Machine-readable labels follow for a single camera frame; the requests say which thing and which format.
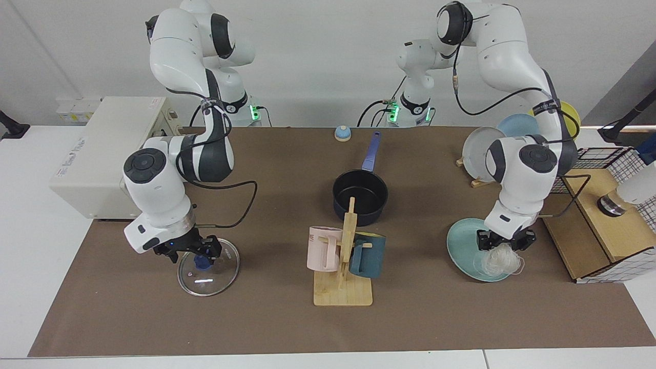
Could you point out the wooden plate rack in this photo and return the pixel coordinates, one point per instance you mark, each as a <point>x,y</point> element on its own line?
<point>482,182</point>

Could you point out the white vermicelli bundle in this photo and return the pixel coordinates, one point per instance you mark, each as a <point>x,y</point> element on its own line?
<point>499,261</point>

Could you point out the glass lid with blue knob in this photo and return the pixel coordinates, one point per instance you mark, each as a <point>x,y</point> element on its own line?
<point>210,282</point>

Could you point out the brown table cloth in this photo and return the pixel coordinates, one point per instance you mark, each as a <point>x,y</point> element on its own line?
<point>256,318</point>

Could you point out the wooden cup stand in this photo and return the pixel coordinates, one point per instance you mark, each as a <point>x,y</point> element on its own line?
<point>343,294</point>

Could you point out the green round plate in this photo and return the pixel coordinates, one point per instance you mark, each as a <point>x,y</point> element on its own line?
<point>461,246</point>

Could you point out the pink cup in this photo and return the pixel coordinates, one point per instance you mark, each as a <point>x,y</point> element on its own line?
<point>322,251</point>

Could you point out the pale toaster oven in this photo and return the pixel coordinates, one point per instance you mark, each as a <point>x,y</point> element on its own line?
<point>102,154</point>

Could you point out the dark blue cup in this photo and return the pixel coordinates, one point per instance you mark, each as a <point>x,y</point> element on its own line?
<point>369,259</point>

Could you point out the small blue round thing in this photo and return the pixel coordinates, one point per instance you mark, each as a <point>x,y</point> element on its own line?
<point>343,134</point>

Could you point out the black stand foot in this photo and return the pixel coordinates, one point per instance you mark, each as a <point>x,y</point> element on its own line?
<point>13,129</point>

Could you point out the light blue plate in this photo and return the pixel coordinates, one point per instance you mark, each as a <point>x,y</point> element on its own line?
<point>517,125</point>

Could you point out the yellow plate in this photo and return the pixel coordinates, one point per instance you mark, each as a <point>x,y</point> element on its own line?
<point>570,118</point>

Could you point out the grey plate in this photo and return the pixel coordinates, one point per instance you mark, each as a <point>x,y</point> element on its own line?
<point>474,154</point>

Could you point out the black boom bar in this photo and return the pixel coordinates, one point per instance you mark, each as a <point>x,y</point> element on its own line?
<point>622,123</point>

